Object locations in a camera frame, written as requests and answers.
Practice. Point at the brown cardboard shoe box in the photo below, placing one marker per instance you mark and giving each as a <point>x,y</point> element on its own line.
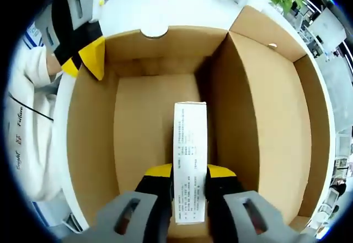
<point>138,116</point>

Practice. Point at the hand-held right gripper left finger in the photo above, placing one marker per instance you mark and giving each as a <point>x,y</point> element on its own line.
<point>154,204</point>

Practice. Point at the person's white shirt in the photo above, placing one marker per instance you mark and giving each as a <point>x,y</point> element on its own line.
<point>30,132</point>

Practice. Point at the white carton box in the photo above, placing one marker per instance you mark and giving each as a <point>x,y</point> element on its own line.
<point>190,149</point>

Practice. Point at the white office chair back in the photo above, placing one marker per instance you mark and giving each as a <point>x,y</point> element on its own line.
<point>328,28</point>

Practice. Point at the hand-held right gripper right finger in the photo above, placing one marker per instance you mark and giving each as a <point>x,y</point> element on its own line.
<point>226,204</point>

